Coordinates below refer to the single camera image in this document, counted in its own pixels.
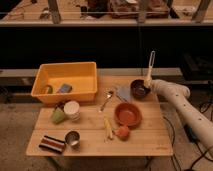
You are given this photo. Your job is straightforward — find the white handled dish brush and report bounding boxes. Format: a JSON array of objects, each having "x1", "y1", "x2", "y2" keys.
[{"x1": 144, "y1": 51, "x2": 155, "y2": 88}]

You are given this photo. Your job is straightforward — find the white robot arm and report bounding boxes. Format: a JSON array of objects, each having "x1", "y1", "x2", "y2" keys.
[{"x1": 151, "y1": 79, "x2": 213, "y2": 157}]

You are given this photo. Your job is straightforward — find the dark purple bowl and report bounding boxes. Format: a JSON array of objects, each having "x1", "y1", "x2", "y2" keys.
[{"x1": 130, "y1": 79, "x2": 150, "y2": 99}]

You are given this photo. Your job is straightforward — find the orange bowl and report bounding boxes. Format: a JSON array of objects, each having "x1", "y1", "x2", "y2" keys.
[{"x1": 114, "y1": 103, "x2": 142, "y2": 127}]

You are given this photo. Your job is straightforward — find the metal spoon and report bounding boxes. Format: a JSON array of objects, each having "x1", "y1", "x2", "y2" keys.
[{"x1": 99, "y1": 91, "x2": 114, "y2": 112}]

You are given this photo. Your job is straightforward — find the blue cloth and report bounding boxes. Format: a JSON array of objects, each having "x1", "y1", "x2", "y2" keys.
[{"x1": 116, "y1": 86, "x2": 131, "y2": 103}]

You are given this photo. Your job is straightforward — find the yellow stick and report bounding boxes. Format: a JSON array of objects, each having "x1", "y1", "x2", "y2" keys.
[{"x1": 104, "y1": 116, "x2": 113, "y2": 140}]

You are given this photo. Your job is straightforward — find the wooden folding table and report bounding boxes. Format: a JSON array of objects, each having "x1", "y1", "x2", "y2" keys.
[{"x1": 26, "y1": 76, "x2": 173, "y2": 157}]

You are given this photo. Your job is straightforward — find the white paper cup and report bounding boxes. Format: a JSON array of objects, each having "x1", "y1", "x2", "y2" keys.
[{"x1": 64, "y1": 101, "x2": 80, "y2": 121}]

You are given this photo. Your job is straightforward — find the blue sponge in tub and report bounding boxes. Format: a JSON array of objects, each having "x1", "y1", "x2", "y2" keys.
[{"x1": 58, "y1": 84, "x2": 72, "y2": 93}]

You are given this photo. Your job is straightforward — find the orange fruit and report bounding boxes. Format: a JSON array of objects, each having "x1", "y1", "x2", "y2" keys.
[{"x1": 115, "y1": 125, "x2": 130, "y2": 140}]

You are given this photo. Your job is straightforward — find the yellow plastic tub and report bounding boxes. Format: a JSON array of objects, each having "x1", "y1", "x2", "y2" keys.
[{"x1": 31, "y1": 62, "x2": 97, "y2": 104}]

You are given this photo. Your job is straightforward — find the green item in tub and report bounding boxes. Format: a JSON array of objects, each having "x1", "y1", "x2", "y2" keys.
[{"x1": 44, "y1": 85, "x2": 53, "y2": 94}]

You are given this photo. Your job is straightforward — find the green cup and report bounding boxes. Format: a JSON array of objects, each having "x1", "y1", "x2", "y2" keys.
[{"x1": 50, "y1": 108, "x2": 66, "y2": 124}]

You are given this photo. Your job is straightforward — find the metal cup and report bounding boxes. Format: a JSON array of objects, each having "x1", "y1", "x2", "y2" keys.
[{"x1": 65, "y1": 131, "x2": 80, "y2": 148}]

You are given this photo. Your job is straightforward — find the background wooden shelf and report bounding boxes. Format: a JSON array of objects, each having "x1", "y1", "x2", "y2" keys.
[{"x1": 0, "y1": 0, "x2": 213, "y2": 27}]

